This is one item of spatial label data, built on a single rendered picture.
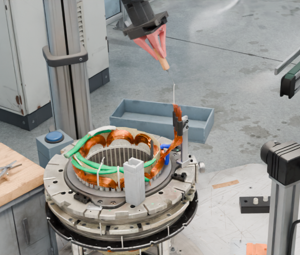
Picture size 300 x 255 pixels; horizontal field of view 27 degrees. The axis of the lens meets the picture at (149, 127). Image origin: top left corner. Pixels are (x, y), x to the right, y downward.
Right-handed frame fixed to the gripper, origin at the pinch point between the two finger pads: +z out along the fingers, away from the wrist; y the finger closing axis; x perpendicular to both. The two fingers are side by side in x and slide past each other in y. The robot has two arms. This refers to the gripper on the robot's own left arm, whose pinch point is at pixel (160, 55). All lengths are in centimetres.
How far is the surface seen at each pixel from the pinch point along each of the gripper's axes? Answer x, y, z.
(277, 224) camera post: -58, 45, 11
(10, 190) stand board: -43.6, -19.6, 6.8
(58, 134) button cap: -17.0, -26.2, 7.4
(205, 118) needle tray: 6.5, 0.1, 21.4
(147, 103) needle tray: 4.2, -12.9, 13.0
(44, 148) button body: -21.0, -28.5, 8.5
